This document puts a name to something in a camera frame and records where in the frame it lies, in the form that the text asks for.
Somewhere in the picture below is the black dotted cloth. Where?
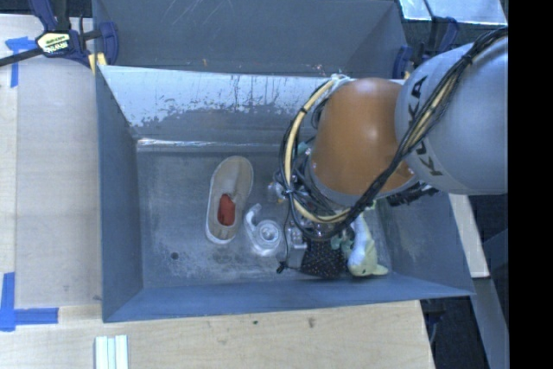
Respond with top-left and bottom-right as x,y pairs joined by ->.
297,239 -> 349,280

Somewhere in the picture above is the yellow and white toy animal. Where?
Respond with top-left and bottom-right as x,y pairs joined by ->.
346,213 -> 390,278

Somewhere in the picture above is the white shoe with red insole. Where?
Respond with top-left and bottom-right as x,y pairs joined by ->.
204,155 -> 255,246

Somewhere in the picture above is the grey metal bin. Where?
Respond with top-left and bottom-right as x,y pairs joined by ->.
90,0 -> 477,324

